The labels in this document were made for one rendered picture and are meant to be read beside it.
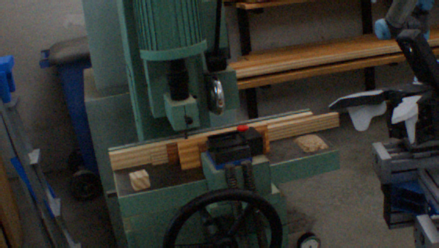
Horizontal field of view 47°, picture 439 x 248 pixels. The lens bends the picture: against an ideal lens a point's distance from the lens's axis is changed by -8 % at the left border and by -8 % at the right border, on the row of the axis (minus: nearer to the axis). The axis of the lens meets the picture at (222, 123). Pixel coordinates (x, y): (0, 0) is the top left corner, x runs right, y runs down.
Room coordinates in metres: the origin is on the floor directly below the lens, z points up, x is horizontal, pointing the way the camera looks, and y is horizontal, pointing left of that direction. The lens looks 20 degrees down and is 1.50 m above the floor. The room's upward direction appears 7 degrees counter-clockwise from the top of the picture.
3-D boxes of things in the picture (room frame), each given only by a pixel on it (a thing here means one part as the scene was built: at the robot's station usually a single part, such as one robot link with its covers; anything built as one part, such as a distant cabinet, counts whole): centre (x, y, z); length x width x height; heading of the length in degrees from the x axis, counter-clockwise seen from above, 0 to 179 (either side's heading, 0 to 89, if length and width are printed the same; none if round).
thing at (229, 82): (1.62, -0.01, 1.02); 0.09 x 0.07 x 0.12; 102
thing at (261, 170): (1.24, -0.02, 0.92); 0.15 x 0.13 x 0.09; 102
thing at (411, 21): (1.83, -0.74, 1.12); 0.11 x 0.08 x 0.11; 102
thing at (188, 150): (1.36, 0.00, 0.94); 0.25 x 0.01 x 0.08; 102
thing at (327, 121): (1.44, -0.07, 0.92); 0.56 x 0.02 x 0.04; 102
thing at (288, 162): (1.32, 0.00, 0.87); 0.61 x 0.30 x 0.06; 102
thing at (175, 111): (1.43, 0.11, 1.03); 0.14 x 0.07 x 0.09; 12
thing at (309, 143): (1.39, -0.24, 0.91); 0.10 x 0.07 x 0.02; 12
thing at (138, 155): (1.44, 0.03, 0.93); 0.60 x 0.02 x 0.05; 102
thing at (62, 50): (3.26, 0.76, 0.48); 0.64 x 0.54 x 0.97; 105
